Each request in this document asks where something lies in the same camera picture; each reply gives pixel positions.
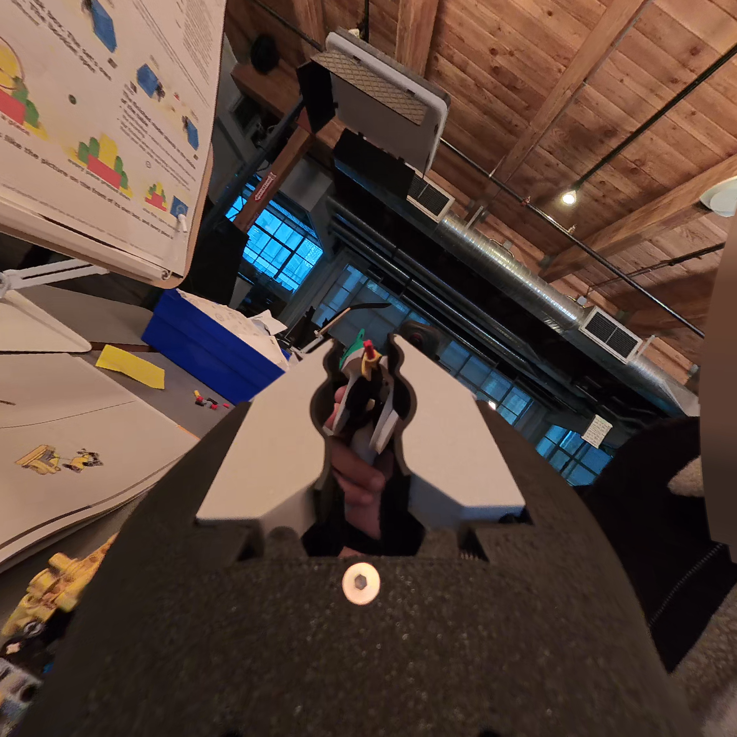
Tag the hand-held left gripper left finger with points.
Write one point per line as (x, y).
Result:
(265, 460)

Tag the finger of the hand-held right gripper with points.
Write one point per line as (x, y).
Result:
(387, 423)
(345, 403)

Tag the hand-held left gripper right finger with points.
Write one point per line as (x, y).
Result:
(460, 460)

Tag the small yellow lego subassembly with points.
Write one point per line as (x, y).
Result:
(371, 361)

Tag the building instruction booklet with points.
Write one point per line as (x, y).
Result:
(86, 414)

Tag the yellow brick car model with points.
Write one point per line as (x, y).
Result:
(52, 581)

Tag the black-headed desk lamp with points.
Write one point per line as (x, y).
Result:
(334, 323)

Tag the grey desk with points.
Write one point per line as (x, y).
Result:
(173, 403)

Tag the person's right hand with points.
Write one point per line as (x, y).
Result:
(357, 489)

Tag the green board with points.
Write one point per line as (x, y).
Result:
(348, 354)

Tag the small red black brick cluster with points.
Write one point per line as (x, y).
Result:
(204, 401)

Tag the large glass partition window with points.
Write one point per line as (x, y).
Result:
(489, 380)

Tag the blue plastic bin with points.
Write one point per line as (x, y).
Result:
(201, 351)

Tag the white paper notice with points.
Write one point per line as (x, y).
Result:
(597, 430)

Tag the white printed paper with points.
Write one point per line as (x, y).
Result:
(230, 319)

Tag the black pipe bundle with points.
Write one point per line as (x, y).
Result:
(374, 242)

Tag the yellow sticky note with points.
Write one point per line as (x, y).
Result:
(129, 365)

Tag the blue-lit paned window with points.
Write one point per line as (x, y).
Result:
(282, 247)

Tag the black upright panel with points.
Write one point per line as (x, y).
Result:
(219, 265)

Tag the white vent grille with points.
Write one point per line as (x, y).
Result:
(430, 197)
(610, 334)

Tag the white document stand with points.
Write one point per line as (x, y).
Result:
(34, 322)

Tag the white ceiling speaker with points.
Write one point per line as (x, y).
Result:
(722, 198)

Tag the printed instruction sheet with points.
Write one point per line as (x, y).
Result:
(86, 86)

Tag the silver air duct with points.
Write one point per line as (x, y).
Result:
(506, 270)

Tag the brown wooden post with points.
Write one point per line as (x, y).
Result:
(293, 152)

